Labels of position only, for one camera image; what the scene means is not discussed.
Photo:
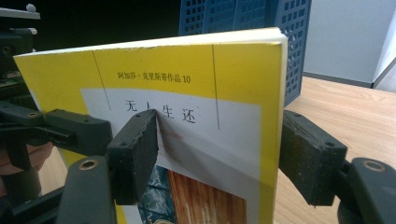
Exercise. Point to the blue plastic file rack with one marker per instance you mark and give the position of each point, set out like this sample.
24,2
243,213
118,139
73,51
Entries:
294,46

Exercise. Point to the yellow paperback book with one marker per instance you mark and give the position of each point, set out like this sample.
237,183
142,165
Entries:
155,65

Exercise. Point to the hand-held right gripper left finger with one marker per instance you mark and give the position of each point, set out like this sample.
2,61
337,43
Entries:
134,158

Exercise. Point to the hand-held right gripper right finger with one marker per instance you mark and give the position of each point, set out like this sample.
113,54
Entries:
308,161

